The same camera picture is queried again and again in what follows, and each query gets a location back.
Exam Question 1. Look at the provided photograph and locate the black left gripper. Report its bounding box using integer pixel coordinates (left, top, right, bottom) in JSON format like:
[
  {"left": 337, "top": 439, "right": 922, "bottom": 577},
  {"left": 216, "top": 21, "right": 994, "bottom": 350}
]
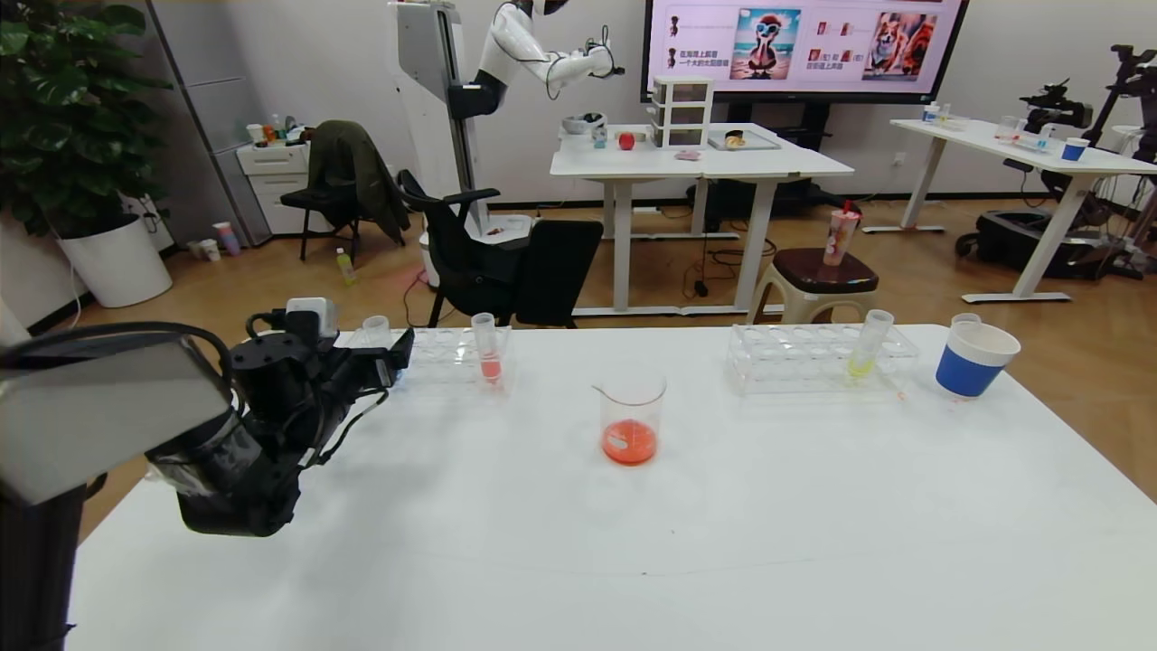
[{"left": 334, "top": 327, "right": 416, "bottom": 389}]

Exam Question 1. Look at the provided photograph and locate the clear plastic test tube rack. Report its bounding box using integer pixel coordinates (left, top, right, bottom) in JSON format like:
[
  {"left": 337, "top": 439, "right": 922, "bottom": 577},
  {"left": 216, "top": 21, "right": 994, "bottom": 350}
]
[
  {"left": 726, "top": 323, "right": 920, "bottom": 397},
  {"left": 339, "top": 325, "right": 514, "bottom": 401}
]

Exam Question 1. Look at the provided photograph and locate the salmon pigment test tube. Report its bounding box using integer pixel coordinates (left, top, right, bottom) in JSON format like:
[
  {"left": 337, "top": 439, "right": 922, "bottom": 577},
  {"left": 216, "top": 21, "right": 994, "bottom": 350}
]
[{"left": 470, "top": 312, "right": 503, "bottom": 385}]

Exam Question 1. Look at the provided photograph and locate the yellow pigment test tube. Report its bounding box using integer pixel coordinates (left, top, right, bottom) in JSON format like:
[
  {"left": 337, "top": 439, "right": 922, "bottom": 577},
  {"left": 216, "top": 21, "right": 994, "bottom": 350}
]
[{"left": 845, "top": 308, "right": 896, "bottom": 381}]

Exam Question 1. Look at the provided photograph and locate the black office chair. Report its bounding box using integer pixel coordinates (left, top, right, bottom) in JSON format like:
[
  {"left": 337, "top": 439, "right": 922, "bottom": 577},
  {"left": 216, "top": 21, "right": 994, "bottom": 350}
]
[{"left": 398, "top": 168, "right": 605, "bottom": 328}]

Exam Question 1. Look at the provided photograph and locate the black metal chair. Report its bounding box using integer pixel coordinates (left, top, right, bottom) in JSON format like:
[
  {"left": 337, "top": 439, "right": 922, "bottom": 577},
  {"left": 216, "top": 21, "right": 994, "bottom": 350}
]
[{"left": 278, "top": 179, "right": 362, "bottom": 265}]

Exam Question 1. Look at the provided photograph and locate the dark green jacket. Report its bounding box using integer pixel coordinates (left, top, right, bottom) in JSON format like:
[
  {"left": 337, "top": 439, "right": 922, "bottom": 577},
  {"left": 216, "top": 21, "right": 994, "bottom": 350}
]
[{"left": 306, "top": 119, "right": 412, "bottom": 247}]

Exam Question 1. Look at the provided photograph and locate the white drawer cabinet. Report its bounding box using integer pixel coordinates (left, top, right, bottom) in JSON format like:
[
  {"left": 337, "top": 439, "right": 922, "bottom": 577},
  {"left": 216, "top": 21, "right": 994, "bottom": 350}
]
[{"left": 236, "top": 141, "right": 331, "bottom": 236}]

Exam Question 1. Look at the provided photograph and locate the white humanoid robot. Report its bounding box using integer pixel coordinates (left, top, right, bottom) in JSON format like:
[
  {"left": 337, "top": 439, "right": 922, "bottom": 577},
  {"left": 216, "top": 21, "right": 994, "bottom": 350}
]
[{"left": 389, "top": 0, "right": 626, "bottom": 288}]

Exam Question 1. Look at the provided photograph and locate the white standing desk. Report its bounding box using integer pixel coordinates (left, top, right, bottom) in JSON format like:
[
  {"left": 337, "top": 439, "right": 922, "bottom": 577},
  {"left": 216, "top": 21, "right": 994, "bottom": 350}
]
[
  {"left": 678, "top": 125, "right": 853, "bottom": 316},
  {"left": 538, "top": 123, "right": 708, "bottom": 317},
  {"left": 861, "top": 118, "right": 1157, "bottom": 305}
]

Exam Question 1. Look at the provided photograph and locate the white plant pot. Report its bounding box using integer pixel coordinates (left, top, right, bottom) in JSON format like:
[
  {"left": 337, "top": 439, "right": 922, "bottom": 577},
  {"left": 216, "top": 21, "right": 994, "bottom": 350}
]
[{"left": 56, "top": 213, "right": 173, "bottom": 308}]

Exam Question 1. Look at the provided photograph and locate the grey tall cabinet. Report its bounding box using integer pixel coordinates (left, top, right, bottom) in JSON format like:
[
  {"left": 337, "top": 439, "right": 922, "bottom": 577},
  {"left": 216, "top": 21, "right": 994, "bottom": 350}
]
[{"left": 147, "top": 0, "right": 275, "bottom": 247}]

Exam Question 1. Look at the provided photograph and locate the white desktop drawer organizer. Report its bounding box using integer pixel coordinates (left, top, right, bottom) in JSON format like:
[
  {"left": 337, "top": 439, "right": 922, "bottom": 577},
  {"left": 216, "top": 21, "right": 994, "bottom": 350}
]
[{"left": 651, "top": 77, "right": 714, "bottom": 149}]

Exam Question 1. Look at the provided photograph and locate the large display screen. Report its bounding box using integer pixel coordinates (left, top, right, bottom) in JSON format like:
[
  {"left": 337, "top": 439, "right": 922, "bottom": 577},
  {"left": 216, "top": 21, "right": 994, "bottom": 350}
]
[{"left": 640, "top": 0, "right": 970, "bottom": 104}]

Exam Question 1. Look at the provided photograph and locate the grey tray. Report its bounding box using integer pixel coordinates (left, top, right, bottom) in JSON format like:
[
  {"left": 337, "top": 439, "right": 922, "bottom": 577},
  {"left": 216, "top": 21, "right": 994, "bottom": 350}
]
[{"left": 707, "top": 129, "right": 781, "bottom": 152}]

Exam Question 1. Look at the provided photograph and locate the green leafy plant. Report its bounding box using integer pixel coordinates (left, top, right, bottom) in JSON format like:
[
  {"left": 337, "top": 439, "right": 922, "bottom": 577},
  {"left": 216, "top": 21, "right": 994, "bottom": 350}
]
[{"left": 0, "top": 0, "right": 173, "bottom": 238}]

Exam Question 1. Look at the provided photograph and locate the brown top plastic stool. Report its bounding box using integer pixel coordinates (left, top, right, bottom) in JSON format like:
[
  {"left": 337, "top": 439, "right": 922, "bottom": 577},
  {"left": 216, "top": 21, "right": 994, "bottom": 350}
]
[{"left": 750, "top": 249, "right": 880, "bottom": 325}]

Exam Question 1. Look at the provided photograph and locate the drink cup with red straw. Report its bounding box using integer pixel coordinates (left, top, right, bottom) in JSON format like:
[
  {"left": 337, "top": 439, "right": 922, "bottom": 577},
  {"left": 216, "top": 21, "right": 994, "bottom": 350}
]
[{"left": 822, "top": 201, "right": 861, "bottom": 268}]

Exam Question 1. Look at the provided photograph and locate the black display stand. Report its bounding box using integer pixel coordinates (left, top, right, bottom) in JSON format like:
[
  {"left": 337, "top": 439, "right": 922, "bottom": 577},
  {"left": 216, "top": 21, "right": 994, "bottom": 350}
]
[{"left": 687, "top": 101, "right": 837, "bottom": 234}]

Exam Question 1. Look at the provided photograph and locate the blue white paper cup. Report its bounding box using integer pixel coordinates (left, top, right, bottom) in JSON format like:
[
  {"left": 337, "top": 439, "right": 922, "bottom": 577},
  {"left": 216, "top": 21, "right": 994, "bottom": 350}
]
[{"left": 935, "top": 320, "right": 1022, "bottom": 400}]

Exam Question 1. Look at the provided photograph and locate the black mobile robot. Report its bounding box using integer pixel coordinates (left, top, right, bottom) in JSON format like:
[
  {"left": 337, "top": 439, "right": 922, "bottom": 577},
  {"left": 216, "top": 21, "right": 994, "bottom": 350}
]
[{"left": 955, "top": 43, "right": 1157, "bottom": 281}]

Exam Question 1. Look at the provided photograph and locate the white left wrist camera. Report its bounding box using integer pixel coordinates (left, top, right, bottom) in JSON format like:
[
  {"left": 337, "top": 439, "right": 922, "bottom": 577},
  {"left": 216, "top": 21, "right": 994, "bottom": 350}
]
[{"left": 286, "top": 297, "right": 341, "bottom": 337}]

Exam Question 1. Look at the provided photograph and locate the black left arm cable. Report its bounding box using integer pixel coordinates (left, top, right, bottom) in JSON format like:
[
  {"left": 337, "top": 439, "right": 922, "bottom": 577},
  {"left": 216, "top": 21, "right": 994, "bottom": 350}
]
[{"left": 0, "top": 320, "right": 241, "bottom": 401}]

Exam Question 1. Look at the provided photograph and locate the black floor power cable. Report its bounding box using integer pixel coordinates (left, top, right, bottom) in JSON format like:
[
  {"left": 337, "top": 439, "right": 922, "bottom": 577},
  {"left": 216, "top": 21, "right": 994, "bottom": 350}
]
[{"left": 680, "top": 235, "right": 771, "bottom": 299}]

